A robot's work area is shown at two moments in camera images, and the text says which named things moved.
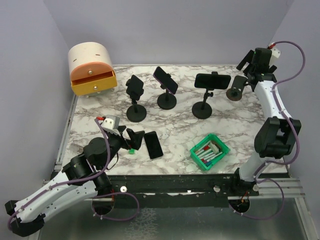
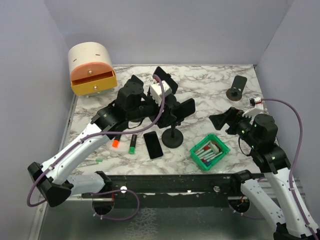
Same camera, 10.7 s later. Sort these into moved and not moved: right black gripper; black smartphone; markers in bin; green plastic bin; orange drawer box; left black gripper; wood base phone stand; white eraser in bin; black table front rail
Moved: right black gripper; left black gripper
Not moved: markers in bin; black smartphone; white eraser in bin; green plastic bin; black table front rail; orange drawer box; wood base phone stand
